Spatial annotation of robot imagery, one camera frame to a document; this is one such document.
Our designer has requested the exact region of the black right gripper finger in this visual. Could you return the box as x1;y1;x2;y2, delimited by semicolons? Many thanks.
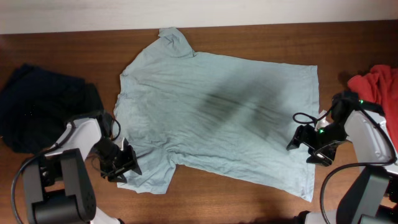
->
286;125;307;151
306;142;339;167

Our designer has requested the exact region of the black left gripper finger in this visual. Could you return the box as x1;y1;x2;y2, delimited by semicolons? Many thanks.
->
107;168;127;183
123;145;142;175

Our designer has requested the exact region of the light blue t-shirt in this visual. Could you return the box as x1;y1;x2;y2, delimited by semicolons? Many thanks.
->
114;28;319;201

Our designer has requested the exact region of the dark navy garment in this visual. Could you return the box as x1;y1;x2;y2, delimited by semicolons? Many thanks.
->
1;64;104;154

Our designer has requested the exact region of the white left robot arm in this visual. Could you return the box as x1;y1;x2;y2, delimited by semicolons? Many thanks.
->
11;110;142;224

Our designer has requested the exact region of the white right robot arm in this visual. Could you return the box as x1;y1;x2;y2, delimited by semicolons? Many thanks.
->
287;91;397;224

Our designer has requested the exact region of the red garment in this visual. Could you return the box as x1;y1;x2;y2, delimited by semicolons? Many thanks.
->
348;65;398;149

